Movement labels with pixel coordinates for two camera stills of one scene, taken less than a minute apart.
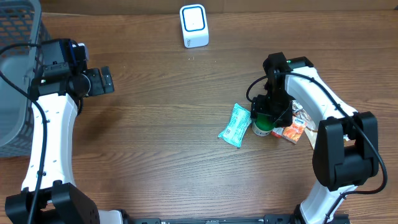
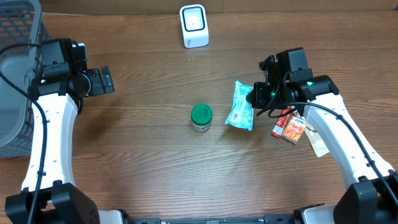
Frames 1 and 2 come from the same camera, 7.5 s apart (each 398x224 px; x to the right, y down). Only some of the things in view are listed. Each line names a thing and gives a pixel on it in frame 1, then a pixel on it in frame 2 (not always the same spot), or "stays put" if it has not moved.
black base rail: [333, 218] stays put
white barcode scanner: [194, 23] stays put
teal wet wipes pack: [240, 120] to [242, 114]
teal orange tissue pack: [293, 132] stays put
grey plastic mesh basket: [22, 29] stays put
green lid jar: [263, 124] to [201, 115]
